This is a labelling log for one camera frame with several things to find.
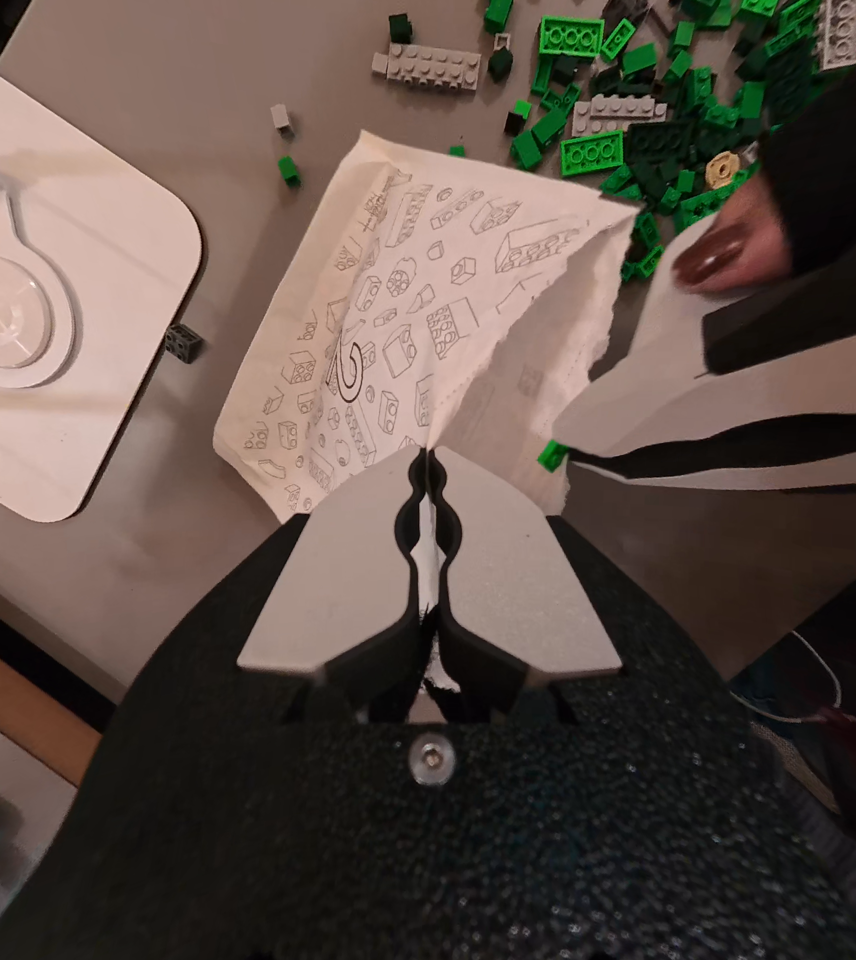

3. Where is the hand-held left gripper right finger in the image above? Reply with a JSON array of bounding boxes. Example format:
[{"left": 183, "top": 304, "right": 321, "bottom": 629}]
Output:
[{"left": 431, "top": 447, "right": 624, "bottom": 690}]

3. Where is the white printed paper bag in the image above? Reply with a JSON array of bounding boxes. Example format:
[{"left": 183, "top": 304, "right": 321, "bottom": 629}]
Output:
[{"left": 212, "top": 129, "right": 642, "bottom": 702}]

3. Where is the adjacent grey table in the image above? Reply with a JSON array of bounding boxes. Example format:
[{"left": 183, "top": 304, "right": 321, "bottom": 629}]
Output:
[{"left": 0, "top": 622, "right": 102, "bottom": 960}]

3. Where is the person's right hand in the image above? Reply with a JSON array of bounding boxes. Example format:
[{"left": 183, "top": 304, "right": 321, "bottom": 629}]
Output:
[{"left": 674, "top": 37, "right": 856, "bottom": 295}]

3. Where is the white cord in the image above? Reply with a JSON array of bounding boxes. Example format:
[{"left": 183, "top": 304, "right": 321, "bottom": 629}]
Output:
[{"left": 739, "top": 630, "right": 845, "bottom": 725}]

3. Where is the light grey long brick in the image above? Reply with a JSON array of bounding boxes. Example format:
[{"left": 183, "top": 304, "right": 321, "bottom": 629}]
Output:
[{"left": 371, "top": 42, "right": 483, "bottom": 93}]

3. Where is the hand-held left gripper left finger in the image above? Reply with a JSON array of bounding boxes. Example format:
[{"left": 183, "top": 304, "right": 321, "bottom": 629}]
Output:
[{"left": 236, "top": 447, "right": 432, "bottom": 687}]

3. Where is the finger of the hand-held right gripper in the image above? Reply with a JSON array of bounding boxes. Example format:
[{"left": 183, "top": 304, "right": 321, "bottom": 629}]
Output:
[
  {"left": 569, "top": 447, "right": 856, "bottom": 494},
  {"left": 552, "top": 238, "right": 856, "bottom": 460}
]

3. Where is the pile of mixed toy bricks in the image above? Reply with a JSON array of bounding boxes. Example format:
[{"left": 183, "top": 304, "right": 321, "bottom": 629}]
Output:
[{"left": 484, "top": 0, "right": 856, "bottom": 282}]

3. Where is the white base book stand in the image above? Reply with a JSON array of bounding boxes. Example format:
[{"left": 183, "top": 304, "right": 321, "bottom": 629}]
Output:
[{"left": 0, "top": 62, "right": 204, "bottom": 522}]

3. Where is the dark grey brick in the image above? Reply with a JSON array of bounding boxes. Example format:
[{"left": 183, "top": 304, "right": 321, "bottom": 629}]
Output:
[{"left": 165, "top": 324, "right": 205, "bottom": 366}]

